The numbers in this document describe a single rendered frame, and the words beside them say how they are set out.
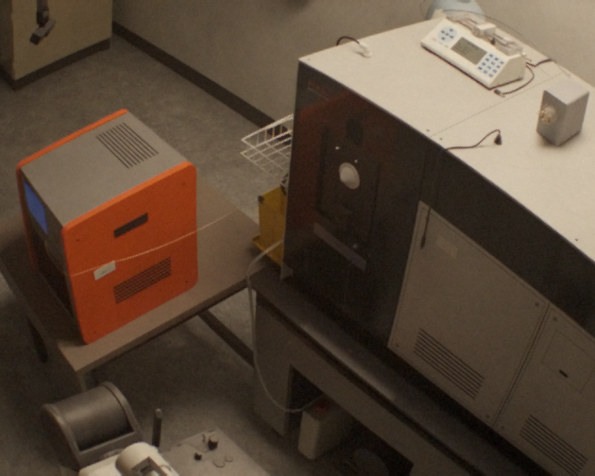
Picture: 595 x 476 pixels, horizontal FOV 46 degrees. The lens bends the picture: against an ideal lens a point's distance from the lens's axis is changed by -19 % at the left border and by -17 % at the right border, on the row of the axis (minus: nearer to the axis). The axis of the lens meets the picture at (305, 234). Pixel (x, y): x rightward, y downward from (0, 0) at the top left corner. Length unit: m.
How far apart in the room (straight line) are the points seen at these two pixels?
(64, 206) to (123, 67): 2.96
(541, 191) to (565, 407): 0.50
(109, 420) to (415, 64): 1.17
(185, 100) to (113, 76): 0.61
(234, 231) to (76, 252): 0.71
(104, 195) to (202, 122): 2.30
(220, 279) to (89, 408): 1.24
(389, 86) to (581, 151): 0.49
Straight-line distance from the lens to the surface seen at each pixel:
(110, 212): 1.93
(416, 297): 1.88
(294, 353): 2.28
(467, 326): 1.80
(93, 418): 1.16
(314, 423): 2.57
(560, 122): 1.72
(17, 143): 4.31
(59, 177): 2.05
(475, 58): 1.93
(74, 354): 2.15
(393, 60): 1.91
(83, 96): 4.60
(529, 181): 1.60
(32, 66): 4.81
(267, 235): 2.29
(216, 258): 2.38
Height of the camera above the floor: 2.34
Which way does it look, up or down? 41 degrees down
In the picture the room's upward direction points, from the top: 5 degrees clockwise
